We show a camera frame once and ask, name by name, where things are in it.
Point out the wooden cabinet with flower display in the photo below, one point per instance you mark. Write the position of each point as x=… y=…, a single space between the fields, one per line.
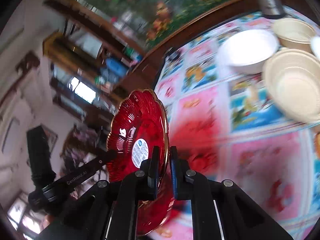
x=137 y=32

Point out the white foam bowl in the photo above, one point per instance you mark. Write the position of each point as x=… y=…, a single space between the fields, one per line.
x=247 y=51

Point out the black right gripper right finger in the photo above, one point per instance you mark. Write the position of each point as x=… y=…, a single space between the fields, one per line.
x=181 y=185

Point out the beige plastic bowl rear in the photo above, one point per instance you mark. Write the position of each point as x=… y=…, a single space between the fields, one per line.
x=294 y=34

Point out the beige ribbed plastic bowl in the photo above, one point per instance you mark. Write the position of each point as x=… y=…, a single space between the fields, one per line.
x=291 y=78

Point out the small red plastic plate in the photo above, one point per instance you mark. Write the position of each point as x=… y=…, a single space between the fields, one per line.
x=140 y=125

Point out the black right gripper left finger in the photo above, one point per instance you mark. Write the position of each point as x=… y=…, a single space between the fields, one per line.
x=150 y=181

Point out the colourful patterned tablecloth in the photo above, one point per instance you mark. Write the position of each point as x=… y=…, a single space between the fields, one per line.
x=227 y=127

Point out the white foam plate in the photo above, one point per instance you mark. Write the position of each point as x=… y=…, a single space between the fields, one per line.
x=315 y=46

